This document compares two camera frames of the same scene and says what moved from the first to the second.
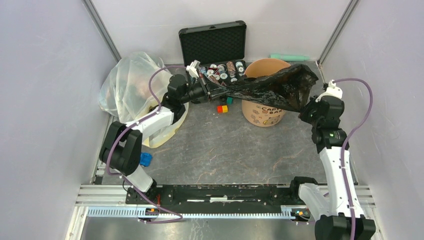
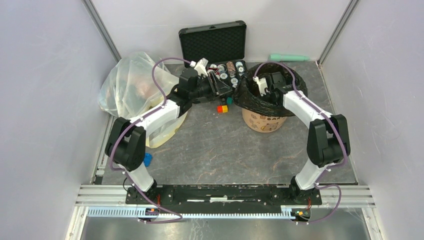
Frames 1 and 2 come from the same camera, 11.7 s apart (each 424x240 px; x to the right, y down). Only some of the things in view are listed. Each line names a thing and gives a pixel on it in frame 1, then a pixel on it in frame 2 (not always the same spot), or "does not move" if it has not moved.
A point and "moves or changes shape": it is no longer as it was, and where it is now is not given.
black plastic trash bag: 286,86 moves or changes shape
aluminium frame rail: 102,29 does not move
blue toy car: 145,159 does not move
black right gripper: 303,115 → 271,92
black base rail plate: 204,196 does not move
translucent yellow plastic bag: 134,88 does not move
